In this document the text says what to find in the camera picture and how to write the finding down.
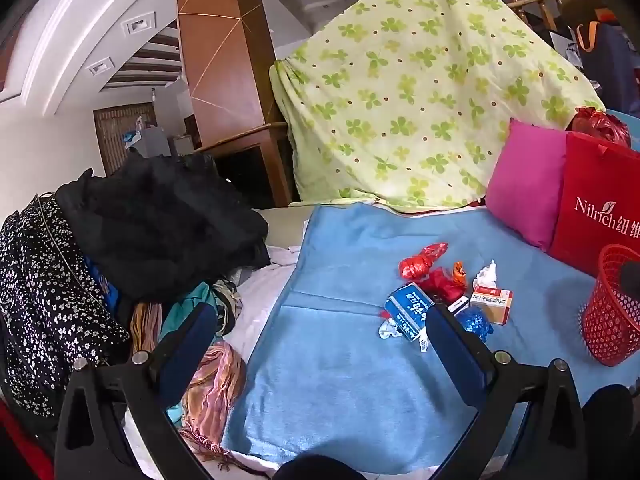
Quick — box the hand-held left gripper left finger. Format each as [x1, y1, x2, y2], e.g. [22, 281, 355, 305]
[54, 301, 219, 480]

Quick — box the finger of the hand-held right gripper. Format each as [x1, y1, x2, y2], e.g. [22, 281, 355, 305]
[620, 259, 640, 295]

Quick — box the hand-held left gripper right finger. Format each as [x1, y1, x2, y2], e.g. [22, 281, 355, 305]
[427, 304, 598, 480]

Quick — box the blue plastic bag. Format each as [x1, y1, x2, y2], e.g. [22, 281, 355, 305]
[455, 307, 494, 343]

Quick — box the red mesh plastic basket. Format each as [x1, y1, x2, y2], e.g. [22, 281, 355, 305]
[580, 243, 640, 367]

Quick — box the blue white tissue packet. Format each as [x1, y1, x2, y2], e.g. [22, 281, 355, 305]
[384, 281, 435, 343]

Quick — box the orange white medicine box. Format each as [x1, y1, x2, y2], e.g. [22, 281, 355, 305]
[469, 287, 514, 326]

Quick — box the small white paper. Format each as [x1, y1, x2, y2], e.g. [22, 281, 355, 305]
[377, 317, 403, 341]

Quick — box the red wrapper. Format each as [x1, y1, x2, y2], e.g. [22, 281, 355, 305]
[419, 266, 468, 306]

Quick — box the white tissue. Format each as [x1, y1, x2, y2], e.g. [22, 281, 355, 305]
[471, 259, 501, 292]

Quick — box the small red plastic bag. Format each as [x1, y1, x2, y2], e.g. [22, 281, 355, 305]
[398, 242, 449, 281]

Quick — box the teal cloth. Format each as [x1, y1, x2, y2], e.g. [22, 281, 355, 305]
[159, 281, 221, 346]

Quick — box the pink orange striped scarf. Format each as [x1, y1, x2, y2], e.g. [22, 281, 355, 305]
[177, 340, 248, 466]

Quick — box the red tote bag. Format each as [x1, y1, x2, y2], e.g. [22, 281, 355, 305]
[548, 130, 640, 278]

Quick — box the blue towel blanket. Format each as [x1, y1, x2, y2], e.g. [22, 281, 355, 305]
[220, 202, 640, 476]

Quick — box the pink pillow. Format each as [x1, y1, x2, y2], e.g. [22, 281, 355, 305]
[485, 117, 571, 252]

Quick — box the large red plastic bag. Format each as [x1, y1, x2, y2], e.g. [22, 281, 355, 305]
[570, 106, 632, 150]

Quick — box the black white floral garment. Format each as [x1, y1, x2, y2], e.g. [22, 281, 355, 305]
[0, 194, 132, 418]

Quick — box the wooden cabinet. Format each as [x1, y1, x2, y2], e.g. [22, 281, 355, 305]
[194, 122, 297, 209]

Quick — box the grey box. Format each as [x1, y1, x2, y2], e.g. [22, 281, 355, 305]
[125, 127, 173, 161]

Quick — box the navy bag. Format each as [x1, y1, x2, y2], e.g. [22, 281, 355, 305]
[575, 20, 640, 116]

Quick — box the brown woven screen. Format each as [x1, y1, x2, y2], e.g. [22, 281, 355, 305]
[92, 102, 160, 177]

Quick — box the white cabinet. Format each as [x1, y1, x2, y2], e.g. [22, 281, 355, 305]
[151, 79, 195, 136]

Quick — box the green clover print blanket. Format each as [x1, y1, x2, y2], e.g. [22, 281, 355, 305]
[269, 0, 607, 213]

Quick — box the recessed ceiling light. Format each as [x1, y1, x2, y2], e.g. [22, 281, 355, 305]
[85, 57, 114, 79]
[122, 12, 157, 37]

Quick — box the brown wooden pillar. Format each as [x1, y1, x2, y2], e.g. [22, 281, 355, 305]
[176, 0, 282, 147]

